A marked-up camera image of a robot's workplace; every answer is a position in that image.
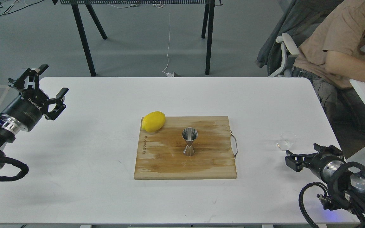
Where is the white office chair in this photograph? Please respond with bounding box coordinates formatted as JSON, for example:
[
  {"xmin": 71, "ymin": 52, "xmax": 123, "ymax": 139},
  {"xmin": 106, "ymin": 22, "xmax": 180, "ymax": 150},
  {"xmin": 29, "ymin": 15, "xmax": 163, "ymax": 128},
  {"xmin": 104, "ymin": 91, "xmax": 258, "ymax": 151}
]
[{"xmin": 268, "ymin": 33, "xmax": 299, "ymax": 78}]

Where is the yellow lemon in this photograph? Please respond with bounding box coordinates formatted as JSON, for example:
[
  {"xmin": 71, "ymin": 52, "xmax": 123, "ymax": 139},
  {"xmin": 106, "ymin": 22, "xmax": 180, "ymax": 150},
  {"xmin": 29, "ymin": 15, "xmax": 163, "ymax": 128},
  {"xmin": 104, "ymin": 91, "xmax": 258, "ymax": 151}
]
[{"xmin": 141, "ymin": 111, "xmax": 166, "ymax": 133}]

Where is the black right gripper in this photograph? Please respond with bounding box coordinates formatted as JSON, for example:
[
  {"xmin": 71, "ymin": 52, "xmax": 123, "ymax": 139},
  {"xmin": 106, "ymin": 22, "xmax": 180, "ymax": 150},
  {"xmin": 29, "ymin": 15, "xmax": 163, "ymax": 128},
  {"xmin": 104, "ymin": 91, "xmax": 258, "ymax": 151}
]
[{"xmin": 285, "ymin": 143, "xmax": 344, "ymax": 183}]

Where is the small clear glass cup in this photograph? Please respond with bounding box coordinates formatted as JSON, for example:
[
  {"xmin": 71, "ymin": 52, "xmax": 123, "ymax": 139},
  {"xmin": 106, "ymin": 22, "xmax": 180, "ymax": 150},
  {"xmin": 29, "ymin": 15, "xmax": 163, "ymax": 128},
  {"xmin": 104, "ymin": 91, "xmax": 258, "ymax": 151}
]
[{"xmin": 276, "ymin": 131, "xmax": 297, "ymax": 151}]

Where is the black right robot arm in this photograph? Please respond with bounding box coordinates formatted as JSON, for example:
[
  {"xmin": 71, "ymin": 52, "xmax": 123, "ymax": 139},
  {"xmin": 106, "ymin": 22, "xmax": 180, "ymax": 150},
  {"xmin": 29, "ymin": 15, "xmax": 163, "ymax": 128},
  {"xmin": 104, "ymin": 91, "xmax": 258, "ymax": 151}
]
[{"xmin": 285, "ymin": 144, "xmax": 365, "ymax": 228}]

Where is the wooden cutting board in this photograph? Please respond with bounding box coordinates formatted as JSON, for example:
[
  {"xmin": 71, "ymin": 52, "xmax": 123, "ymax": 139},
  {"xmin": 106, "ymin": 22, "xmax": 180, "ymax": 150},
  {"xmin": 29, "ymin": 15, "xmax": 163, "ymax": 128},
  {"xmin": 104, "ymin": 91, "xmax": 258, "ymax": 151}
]
[{"xmin": 134, "ymin": 116, "xmax": 237, "ymax": 180}]

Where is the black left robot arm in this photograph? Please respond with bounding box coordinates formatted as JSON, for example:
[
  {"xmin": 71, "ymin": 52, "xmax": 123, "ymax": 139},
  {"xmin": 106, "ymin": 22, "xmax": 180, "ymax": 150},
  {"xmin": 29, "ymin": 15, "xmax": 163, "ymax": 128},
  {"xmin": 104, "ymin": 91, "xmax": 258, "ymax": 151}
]
[{"xmin": 0, "ymin": 64, "xmax": 68, "ymax": 182}]

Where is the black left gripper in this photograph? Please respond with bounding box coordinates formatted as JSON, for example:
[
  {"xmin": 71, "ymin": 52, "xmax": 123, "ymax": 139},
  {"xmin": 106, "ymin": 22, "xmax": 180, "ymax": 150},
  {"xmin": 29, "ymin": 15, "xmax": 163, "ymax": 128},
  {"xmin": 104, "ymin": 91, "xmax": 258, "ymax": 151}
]
[{"xmin": 0, "ymin": 64, "xmax": 69, "ymax": 131}]

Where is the person in brown shirt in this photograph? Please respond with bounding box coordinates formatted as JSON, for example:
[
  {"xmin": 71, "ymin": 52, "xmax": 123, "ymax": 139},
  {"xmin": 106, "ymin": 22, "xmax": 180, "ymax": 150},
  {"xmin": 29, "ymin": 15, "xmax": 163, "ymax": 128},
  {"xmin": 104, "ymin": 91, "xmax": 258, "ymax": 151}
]
[{"xmin": 292, "ymin": 0, "xmax": 365, "ymax": 136}]

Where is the steel double jigger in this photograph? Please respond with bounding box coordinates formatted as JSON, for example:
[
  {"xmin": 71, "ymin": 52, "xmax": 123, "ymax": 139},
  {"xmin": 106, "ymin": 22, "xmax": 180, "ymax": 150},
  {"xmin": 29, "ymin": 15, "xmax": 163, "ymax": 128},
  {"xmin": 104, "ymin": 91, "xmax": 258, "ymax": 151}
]
[{"xmin": 182, "ymin": 127, "xmax": 198, "ymax": 157}]

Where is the grey jacket on chair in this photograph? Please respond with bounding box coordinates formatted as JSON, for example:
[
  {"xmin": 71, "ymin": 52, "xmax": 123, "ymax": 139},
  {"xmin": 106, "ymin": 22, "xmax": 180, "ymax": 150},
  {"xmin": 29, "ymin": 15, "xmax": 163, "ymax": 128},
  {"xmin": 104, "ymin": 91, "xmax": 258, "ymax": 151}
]
[{"xmin": 255, "ymin": 0, "xmax": 342, "ymax": 75}]

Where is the black metal table frame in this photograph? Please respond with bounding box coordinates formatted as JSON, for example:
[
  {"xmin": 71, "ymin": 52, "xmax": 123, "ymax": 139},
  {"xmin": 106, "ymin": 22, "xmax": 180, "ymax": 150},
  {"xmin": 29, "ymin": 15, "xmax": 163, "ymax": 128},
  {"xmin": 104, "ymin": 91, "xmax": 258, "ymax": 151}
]
[{"xmin": 52, "ymin": 0, "xmax": 222, "ymax": 77}]

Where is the white cable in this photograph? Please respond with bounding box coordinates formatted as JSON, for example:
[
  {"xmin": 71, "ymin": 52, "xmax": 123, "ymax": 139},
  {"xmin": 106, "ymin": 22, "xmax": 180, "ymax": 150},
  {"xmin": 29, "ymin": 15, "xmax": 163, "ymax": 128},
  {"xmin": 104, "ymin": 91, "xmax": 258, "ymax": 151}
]
[{"xmin": 162, "ymin": 3, "xmax": 174, "ymax": 77}]

